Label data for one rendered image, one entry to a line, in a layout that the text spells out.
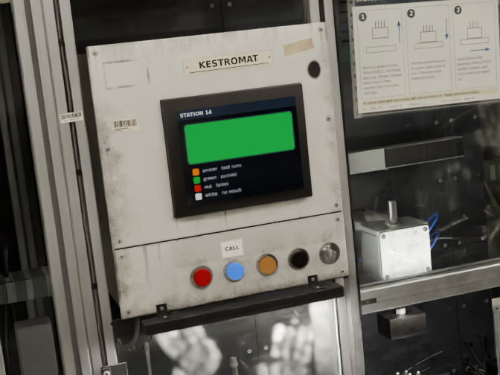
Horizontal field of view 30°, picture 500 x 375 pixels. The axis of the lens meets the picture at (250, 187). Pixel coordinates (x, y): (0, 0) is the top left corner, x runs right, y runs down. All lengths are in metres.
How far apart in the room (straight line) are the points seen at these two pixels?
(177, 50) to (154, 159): 0.19
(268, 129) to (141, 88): 0.23
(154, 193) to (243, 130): 0.18
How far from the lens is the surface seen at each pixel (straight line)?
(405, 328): 2.02
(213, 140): 1.57
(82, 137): 1.55
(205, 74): 1.58
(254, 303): 1.62
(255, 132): 1.59
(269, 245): 1.65
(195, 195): 1.57
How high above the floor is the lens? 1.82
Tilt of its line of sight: 9 degrees down
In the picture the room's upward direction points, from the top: 6 degrees counter-clockwise
